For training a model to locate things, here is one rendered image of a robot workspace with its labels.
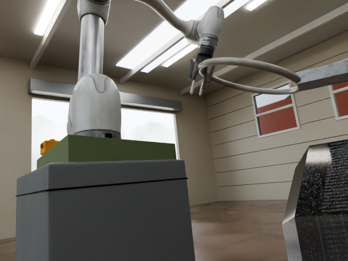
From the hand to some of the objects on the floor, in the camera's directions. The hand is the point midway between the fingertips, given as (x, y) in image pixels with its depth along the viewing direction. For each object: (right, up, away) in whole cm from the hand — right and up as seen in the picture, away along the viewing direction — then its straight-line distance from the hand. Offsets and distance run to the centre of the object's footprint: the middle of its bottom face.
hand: (197, 88), depth 131 cm
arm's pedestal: (-28, -111, -63) cm, 131 cm away
